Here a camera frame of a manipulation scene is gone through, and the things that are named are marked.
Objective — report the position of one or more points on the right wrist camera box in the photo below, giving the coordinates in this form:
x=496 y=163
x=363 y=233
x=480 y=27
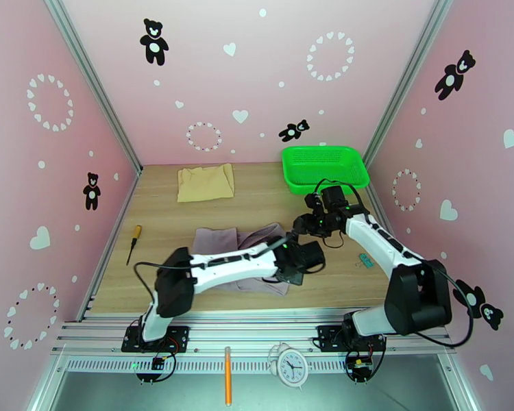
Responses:
x=334 y=195

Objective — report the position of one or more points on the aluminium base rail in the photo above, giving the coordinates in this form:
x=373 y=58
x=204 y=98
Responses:
x=248 y=332

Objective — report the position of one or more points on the small black circuit board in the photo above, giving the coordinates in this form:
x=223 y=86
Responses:
x=158 y=363

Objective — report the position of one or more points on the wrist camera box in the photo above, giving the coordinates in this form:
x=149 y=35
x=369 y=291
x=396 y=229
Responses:
x=334 y=195
x=313 y=253

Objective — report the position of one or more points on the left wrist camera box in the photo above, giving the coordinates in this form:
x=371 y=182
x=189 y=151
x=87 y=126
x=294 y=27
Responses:
x=313 y=253

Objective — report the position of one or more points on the circuit board yellow connector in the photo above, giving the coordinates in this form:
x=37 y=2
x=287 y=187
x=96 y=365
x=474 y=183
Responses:
x=360 y=368

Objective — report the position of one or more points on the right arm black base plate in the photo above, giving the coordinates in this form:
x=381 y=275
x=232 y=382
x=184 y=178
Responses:
x=325 y=337

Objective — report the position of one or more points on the teal plastic clip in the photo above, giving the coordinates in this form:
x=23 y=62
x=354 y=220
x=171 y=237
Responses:
x=366 y=261

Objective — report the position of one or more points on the orange marker pen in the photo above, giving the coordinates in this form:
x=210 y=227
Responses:
x=228 y=380

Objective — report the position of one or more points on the green plastic basket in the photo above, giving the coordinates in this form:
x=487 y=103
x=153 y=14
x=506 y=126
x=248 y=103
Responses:
x=325 y=165

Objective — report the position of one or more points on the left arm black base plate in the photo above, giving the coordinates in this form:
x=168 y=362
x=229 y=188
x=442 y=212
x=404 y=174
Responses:
x=175 y=337

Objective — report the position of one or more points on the lilac ribbed garment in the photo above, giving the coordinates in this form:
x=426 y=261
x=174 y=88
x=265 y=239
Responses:
x=216 y=240

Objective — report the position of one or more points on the aluminium corner post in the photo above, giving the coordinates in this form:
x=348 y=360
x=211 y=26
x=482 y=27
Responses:
x=92 y=76
x=407 y=76

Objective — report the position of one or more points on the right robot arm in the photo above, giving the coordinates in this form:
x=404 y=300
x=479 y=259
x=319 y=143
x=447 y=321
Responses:
x=419 y=298

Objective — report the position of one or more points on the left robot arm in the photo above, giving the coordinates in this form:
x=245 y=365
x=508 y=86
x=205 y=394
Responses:
x=175 y=281

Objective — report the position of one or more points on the tan garment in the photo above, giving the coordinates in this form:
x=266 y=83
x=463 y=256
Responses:
x=205 y=183

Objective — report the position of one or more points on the white twin-bell alarm clock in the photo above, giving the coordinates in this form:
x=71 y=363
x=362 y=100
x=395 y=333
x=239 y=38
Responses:
x=292 y=366

